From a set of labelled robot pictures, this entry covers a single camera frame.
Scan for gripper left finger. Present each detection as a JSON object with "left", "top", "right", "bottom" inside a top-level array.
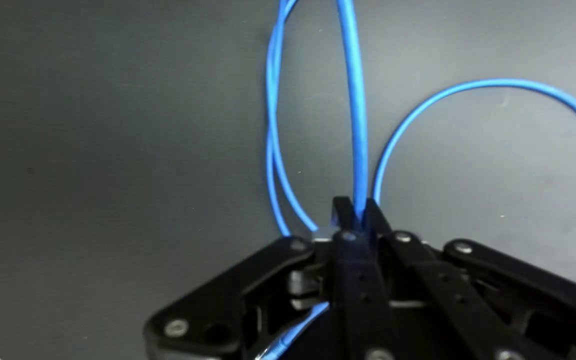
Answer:
[{"left": 143, "top": 196, "right": 403, "bottom": 360}]

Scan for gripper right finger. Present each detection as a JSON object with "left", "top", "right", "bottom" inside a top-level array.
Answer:
[{"left": 363, "top": 199, "right": 576, "bottom": 360}]

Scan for blue cable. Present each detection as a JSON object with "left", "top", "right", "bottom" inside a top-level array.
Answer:
[{"left": 255, "top": 0, "right": 576, "bottom": 360}]

